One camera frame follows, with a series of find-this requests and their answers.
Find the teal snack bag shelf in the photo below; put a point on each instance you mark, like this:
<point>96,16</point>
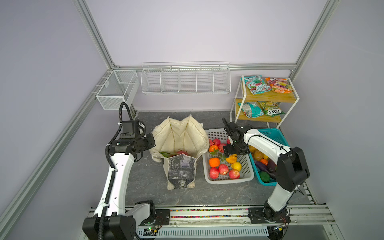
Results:
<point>257,85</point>
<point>252,110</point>

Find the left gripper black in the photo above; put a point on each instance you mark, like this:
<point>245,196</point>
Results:
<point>151,143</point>

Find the yellow orange mango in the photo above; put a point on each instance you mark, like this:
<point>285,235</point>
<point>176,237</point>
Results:
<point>232,159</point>

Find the white plastic fruit basket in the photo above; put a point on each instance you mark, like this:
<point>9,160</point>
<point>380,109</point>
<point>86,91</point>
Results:
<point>247,172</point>

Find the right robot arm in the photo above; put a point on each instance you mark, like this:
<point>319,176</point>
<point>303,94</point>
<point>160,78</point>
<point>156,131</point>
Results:
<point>292,168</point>

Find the green Foxs snack bag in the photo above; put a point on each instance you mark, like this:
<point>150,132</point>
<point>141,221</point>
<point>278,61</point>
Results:
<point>271,109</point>

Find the pink dragon fruit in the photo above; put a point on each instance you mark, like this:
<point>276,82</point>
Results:
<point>173,154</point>

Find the orange snack bag top shelf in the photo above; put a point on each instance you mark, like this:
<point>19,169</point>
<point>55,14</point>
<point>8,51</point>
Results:
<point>281,86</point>

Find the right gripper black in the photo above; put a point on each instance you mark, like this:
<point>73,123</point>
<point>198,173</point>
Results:
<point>227,149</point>

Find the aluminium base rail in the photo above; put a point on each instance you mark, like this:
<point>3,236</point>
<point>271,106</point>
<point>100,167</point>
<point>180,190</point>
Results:
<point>306,222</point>

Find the red apple front middle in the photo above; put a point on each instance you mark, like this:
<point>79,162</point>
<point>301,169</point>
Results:
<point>223,169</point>

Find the small white mesh basket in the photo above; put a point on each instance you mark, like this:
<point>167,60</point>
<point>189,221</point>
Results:
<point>119,86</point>

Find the green avocado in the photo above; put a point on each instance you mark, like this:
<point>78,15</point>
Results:
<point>265,177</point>

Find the red apple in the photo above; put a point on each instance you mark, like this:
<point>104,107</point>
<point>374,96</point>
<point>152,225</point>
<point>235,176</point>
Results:
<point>234,174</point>
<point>223,169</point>
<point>214,173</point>

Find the teal plastic vegetable basket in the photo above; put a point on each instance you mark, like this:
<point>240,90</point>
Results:
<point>276,136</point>

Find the wooden two-tier shelf rack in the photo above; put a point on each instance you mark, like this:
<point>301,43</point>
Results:
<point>243,95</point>

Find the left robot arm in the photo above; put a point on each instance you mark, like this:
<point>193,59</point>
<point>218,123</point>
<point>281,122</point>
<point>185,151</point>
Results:
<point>120,180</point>

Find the cream canvas grocery bag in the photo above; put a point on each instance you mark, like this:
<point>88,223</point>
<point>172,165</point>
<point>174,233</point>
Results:
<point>186,135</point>

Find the red apple front left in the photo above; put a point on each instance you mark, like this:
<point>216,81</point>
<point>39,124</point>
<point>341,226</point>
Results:
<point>214,173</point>

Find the teal snack bag top shelf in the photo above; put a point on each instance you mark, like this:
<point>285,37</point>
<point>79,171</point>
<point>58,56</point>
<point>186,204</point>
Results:
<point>257,85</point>

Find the teal snack bag lower shelf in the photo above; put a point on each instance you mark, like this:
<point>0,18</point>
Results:
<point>252,110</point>

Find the long white wire basket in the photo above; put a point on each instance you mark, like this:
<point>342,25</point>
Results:
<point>186,78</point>

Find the orange tangerine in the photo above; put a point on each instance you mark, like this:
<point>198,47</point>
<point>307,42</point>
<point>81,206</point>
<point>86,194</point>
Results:
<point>214,162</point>

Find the yellow lemon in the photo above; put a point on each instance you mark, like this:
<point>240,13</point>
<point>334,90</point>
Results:
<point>236,166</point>

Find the brown potato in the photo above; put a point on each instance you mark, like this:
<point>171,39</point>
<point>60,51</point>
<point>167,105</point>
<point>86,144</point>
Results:
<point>258,155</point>

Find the red apple front right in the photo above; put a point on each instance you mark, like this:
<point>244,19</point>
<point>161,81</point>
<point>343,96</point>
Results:
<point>234,174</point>

